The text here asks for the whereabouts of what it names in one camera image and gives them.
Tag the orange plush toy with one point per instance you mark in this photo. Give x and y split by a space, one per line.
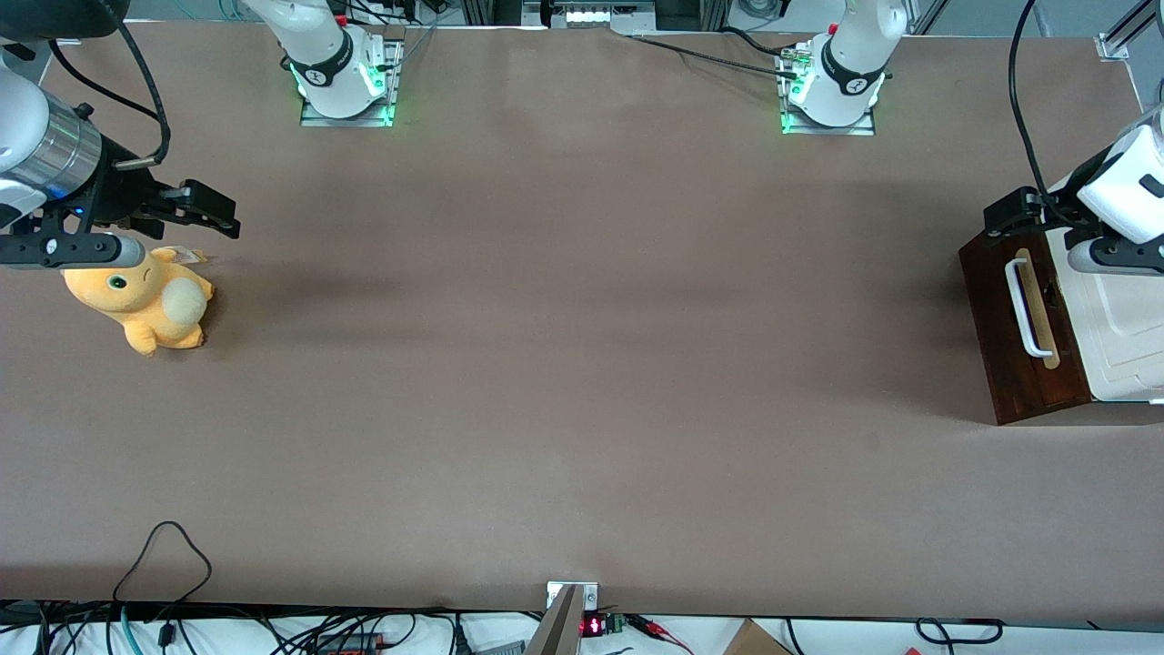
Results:
145 305

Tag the white-topped brown wooden cabinet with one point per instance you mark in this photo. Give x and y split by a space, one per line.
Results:
1128 332

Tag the paper tag on plush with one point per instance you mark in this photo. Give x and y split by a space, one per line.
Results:
189 255

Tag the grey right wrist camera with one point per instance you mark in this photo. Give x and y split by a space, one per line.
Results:
73 250

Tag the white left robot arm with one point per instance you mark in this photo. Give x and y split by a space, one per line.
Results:
850 77

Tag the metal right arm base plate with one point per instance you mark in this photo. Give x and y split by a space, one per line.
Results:
393 77

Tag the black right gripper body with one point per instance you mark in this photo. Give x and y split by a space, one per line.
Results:
116 193

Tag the red led display module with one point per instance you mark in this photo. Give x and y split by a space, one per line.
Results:
596 626

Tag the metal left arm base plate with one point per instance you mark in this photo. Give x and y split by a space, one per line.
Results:
864 125

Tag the brown cardboard piece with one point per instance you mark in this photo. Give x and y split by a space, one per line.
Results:
757 640

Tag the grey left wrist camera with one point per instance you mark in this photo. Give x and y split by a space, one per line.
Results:
1118 256

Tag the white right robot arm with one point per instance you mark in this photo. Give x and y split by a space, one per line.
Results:
323 55

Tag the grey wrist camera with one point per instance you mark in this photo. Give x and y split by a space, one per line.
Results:
1118 256
73 250

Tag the white lit device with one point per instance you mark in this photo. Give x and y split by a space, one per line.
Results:
600 14

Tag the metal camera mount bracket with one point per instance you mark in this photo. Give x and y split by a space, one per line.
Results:
568 605

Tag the aluminium profile bracket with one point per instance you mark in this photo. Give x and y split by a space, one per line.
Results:
1111 45

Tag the red and black clip leads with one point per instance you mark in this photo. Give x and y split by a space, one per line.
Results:
659 629

